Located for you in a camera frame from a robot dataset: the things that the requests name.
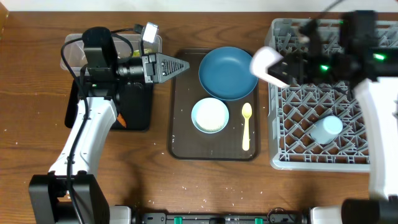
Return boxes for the yellow plastic spoon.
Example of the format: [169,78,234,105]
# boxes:
[242,103,252,151]

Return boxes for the dark brown serving tray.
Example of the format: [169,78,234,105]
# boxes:
[168,49,261,161]

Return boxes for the green yellow snack wrapper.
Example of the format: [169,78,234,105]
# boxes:
[132,48,153,57]

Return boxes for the grey dishwasher rack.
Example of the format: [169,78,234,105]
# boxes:
[265,18,397,172]

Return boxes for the orange carrot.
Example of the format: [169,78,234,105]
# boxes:
[117,114,127,128]

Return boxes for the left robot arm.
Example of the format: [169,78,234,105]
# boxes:
[29,22,190,223]

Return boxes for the pink cup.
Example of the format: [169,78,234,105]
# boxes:
[250,46,288,88]

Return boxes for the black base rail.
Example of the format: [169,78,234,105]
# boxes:
[132,211,311,224]

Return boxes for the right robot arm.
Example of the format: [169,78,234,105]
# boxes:
[265,11,397,223]

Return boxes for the blue cup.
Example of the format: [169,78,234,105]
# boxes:
[310,116,343,144]

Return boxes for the blue plate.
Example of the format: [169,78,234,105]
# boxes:
[198,47,258,101]

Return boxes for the clear plastic bin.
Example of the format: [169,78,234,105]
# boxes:
[64,34,162,76]

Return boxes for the light blue rice bowl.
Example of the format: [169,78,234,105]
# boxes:
[191,98,229,134]

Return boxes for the black waste tray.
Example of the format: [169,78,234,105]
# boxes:
[65,77,153,131]

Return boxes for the white rice pile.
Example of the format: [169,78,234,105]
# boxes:
[196,99,226,133]

